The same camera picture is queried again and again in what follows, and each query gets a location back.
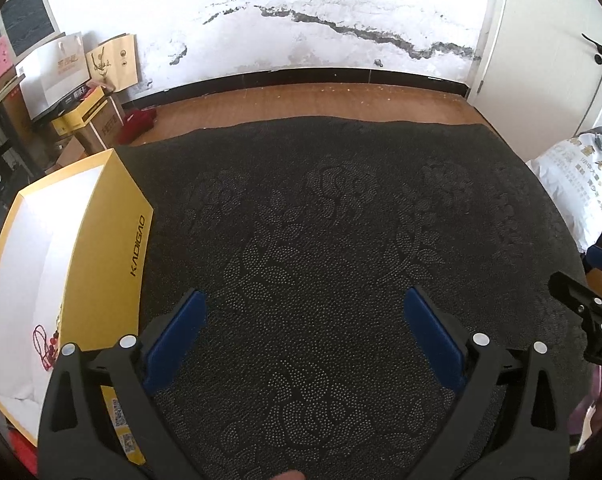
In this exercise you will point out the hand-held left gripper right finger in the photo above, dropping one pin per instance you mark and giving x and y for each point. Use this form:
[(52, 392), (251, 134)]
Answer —
[(433, 340)]

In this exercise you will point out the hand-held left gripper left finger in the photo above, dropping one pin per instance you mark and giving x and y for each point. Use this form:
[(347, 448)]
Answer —
[(176, 340)]

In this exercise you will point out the large yellow box white inside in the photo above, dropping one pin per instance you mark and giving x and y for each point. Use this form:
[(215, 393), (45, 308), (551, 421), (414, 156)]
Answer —
[(106, 240)]

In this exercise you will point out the person's left hand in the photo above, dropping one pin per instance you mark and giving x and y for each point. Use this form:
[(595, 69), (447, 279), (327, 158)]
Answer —
[(288, 475)]

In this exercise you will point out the white printed plastic bag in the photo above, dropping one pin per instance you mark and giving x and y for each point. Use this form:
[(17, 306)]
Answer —
[(576, 185)]

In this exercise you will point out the black embossed table mat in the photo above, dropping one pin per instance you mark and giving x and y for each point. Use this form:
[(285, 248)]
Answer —
[(331, 210)]

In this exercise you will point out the open cardboard box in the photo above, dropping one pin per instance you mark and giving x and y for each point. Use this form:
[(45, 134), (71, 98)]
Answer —
[(66, 155)]

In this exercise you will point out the red cloth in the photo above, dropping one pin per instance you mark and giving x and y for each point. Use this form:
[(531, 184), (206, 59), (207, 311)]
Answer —
[(137, 126)]

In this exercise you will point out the closed cardboard box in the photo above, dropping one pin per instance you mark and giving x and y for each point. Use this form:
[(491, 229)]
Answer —
[(103, 127)]

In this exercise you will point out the white door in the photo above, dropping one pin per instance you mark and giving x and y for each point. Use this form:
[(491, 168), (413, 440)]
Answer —
[(541, 35)]

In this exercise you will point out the flat yellow box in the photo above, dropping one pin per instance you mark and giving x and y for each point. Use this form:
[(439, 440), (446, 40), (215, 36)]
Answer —
[(81, 112)]

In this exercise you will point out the brown paper shopping bag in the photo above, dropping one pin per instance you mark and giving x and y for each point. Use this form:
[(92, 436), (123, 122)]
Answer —
[(113, 62)]

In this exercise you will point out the white paper shopping bag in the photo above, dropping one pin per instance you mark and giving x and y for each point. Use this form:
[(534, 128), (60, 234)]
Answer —
[(53, 75)]

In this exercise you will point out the dark framed board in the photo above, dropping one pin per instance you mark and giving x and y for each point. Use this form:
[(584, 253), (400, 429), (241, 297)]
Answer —
[(26, 17)]

